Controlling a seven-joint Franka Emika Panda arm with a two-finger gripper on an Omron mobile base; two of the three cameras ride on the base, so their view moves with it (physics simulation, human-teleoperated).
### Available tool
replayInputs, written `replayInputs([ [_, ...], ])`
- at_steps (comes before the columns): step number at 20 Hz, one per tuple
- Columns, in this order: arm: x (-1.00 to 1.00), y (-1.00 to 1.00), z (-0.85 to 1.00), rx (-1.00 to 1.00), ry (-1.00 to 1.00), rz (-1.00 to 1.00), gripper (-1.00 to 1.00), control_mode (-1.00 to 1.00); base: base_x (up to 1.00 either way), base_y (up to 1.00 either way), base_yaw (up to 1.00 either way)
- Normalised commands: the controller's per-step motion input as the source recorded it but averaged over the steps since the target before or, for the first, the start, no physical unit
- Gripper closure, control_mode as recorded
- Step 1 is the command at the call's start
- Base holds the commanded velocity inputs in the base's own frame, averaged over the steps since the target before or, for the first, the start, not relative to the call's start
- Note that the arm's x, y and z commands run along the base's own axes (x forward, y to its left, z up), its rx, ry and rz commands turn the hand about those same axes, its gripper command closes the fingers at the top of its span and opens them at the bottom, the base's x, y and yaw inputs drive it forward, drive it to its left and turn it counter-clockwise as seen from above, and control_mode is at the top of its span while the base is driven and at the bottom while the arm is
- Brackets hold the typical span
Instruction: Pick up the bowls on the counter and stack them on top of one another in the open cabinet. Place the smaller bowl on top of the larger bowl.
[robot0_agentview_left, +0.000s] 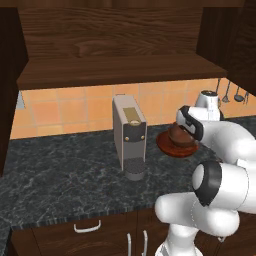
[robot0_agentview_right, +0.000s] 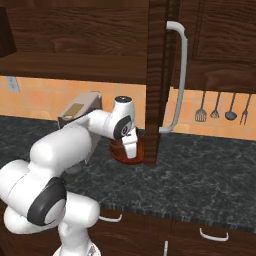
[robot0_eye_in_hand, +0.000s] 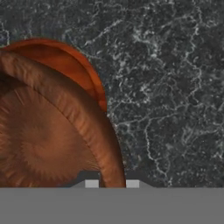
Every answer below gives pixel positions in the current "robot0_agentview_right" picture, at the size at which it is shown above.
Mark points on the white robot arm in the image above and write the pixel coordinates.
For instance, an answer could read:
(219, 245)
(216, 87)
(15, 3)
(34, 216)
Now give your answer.
(53, 156)

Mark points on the grey box-shaped appliance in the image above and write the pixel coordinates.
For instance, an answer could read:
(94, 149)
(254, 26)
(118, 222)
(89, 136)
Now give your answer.
(83, 105)

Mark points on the hanging whisk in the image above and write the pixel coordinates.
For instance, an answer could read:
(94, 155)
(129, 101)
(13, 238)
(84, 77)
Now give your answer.
(215, 114)

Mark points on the hanging ladle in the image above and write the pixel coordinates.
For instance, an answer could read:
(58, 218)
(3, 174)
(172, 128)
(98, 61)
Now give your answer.
(230, 115)

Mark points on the white wall outlet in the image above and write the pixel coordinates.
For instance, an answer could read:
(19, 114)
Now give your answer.
(12, 84)

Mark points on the dark wood open cabinet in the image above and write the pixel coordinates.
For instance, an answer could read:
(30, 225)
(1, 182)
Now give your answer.
(76, 40)

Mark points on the red-brown bowl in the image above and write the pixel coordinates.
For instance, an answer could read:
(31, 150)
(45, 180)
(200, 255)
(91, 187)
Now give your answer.
(138, 151)

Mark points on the hanging slotted spatula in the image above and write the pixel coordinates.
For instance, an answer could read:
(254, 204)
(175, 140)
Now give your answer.
(200, 115)

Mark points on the hanging meat fork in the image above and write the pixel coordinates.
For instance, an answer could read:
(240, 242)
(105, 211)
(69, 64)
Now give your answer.
(244, 116)

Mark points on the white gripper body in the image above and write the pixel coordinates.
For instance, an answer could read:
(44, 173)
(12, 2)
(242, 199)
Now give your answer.
(130, 146)

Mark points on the dark wood closed cabinet door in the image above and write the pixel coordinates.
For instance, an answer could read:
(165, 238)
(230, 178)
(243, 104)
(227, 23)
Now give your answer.
(223, 43)

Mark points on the dark wood drawer front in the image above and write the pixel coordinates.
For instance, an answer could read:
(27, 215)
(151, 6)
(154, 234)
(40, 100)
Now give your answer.
(240, 238)
(143, 223)

